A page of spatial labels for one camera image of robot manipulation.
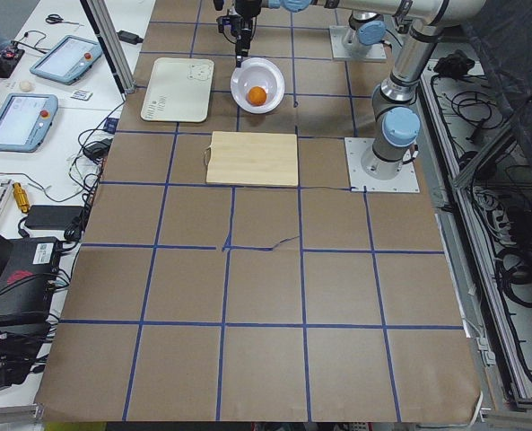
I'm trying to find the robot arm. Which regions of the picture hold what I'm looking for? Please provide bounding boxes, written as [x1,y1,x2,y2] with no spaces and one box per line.
[216,1,448,69]
[362,0,484,180]

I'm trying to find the cream bear tray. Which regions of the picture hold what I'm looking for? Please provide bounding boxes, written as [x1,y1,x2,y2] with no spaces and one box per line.
[140,57,214,123]

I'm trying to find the black power adapter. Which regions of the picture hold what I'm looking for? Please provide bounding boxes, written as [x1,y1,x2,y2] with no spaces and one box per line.
[117,30,144,45]

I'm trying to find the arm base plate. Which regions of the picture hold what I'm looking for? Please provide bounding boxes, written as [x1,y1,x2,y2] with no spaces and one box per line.
[344,137,420,193]
[329,25,387,63]

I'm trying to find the black scissors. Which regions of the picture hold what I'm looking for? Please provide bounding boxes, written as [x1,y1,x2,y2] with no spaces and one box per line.
[45,13,64,24]

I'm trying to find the aluminium frame post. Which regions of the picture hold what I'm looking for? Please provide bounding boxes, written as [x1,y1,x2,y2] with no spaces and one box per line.
[80,0,135,95]

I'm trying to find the blue teach pendant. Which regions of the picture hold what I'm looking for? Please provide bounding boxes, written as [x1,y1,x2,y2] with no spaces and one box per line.
[0,92,58,153]
[30,35,102,85]

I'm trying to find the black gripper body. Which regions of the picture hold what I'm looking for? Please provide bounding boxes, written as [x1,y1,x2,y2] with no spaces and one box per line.
[236,16,253,57]

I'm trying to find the white ribbed plate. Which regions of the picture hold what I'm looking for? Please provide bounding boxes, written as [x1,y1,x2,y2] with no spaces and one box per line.
[231,57,285,114]

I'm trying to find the far blue teach pendant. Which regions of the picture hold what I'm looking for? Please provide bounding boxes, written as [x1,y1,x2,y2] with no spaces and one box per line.
[30,35,102,85]

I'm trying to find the orange fruit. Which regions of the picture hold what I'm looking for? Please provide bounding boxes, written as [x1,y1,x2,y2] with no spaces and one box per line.
[247,86,267,106]

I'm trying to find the gold metal cylinder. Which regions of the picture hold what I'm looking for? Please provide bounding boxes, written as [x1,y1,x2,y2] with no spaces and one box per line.
[13,182,31,214]

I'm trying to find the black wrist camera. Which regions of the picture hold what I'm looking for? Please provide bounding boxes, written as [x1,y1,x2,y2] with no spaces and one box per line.
[216,15,241,37]

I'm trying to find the bamboo cutting board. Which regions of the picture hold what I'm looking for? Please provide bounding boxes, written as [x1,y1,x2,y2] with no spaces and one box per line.
[205,131,299,187]

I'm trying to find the near blue teach pendant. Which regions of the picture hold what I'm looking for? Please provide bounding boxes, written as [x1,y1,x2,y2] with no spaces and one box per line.
[0,92,58,153]

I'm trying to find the black computer box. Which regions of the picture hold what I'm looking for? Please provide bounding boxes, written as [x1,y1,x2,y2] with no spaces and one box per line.
[0,235,62,326]

